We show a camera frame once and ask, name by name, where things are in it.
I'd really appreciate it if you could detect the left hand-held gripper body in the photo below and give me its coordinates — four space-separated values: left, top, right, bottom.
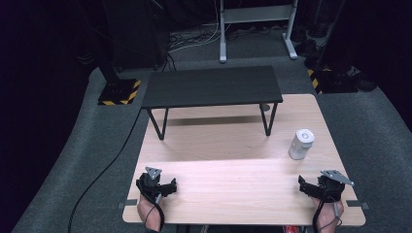
135 166 167 204

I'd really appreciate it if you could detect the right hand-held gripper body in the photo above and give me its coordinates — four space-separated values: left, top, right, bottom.
315 169 356 204

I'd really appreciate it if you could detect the white cylindrical bottle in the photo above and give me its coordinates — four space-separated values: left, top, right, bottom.
288 128 316 161

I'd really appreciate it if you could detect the black desk shelf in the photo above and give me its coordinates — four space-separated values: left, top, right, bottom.
141 65 284 142

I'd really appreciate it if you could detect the person's right hand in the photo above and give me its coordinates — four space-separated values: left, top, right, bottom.
312 198 345 233

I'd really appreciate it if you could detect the person's left hand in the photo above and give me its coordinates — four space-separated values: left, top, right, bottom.
136 194 163 232

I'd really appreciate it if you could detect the grey tape tab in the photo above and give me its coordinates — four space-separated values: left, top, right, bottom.
345 200 370 211
118 199 138 210

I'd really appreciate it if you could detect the black stand with striped base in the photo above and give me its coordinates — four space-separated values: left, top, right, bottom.
97 61 142 107
306 54 360 95

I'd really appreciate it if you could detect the right hand-held gripper cable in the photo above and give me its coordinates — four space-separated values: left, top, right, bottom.
312 197 343 233

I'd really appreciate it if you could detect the hand-held gripper cable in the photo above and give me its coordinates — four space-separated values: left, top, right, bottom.
143 193 166 232
312 197 343 233

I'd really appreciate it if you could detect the left hand-held gripper cable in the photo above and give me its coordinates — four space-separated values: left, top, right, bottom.
143 193 166 232

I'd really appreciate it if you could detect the long black floor cable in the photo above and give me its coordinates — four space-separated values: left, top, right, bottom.
67 108 144 233

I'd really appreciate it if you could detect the bundle of floor cables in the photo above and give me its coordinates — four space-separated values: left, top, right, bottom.
166 22 227 72

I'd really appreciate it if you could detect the white metal frame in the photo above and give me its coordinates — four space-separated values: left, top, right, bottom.
219 0 299 64

